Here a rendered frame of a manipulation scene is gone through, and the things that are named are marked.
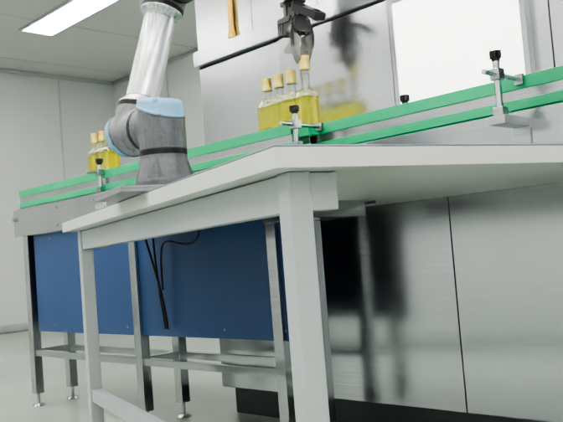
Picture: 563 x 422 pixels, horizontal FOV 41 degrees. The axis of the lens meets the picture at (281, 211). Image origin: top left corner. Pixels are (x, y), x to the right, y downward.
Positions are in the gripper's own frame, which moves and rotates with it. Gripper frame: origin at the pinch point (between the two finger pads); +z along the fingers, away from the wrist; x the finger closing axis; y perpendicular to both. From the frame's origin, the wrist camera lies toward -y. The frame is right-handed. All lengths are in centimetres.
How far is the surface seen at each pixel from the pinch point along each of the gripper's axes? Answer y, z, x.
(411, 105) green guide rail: -41.6, 23.0, 1.0
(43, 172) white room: 603, -43, -170
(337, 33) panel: -3.3, -8.7, -12.3
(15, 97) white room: 601, -122, -143
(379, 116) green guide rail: -30.6, 23.9, 1.9
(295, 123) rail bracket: -11.0, 22.9, 15.5
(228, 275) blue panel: 26, 65, 16
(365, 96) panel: -12.7, 13.4, -13.0
